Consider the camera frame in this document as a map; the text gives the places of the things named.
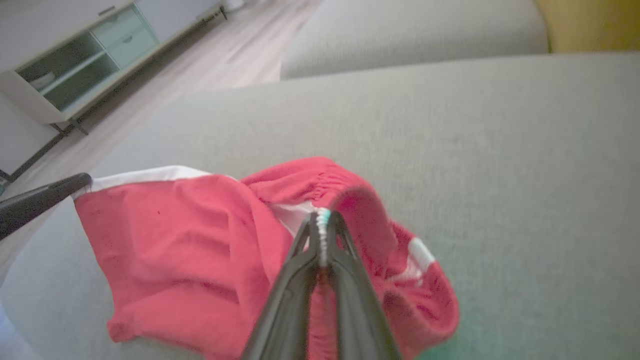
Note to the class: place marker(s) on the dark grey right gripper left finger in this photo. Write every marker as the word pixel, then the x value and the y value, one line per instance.
pixel 290 310

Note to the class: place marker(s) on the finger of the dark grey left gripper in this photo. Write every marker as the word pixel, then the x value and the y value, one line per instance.
pixel 40 202

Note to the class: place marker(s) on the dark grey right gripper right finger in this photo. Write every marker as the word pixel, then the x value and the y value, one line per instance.
pixel 360 310

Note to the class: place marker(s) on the red shorts with white trim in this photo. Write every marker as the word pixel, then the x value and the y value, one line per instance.
pixel 190 250

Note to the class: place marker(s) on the white sideboard with green drawers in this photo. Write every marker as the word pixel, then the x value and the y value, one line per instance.
pixel 60 30

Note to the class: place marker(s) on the grey sofa back cushion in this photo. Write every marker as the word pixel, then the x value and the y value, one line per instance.
pixel 415 35

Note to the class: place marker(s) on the mustard yellow cushion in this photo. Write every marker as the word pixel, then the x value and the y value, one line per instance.
pixel 595 25

